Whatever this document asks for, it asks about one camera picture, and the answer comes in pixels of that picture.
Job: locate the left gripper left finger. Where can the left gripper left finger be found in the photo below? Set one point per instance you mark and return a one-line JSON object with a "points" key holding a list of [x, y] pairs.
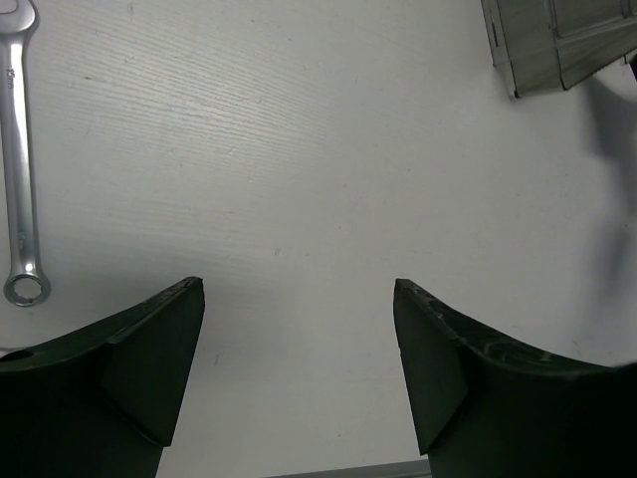
{"points": [[104, 400]]}

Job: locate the aluminium table front rail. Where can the aluminium table front rail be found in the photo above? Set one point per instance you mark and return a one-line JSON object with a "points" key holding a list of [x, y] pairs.
{"points": [[409, 469]]}

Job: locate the silver combination wrench upright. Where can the silver combination wrench upright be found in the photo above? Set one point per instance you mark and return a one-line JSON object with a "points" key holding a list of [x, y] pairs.
{"points": [[27, 284]]}

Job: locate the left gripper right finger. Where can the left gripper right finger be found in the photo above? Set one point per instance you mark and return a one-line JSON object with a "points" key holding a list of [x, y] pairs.
{"points": [[487, 405]]}

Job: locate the clear acrylic drawer cabinet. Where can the clear acrylic drawer cabinet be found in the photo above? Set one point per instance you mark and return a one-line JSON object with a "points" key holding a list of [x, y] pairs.
{"points": [[542, 46]]}

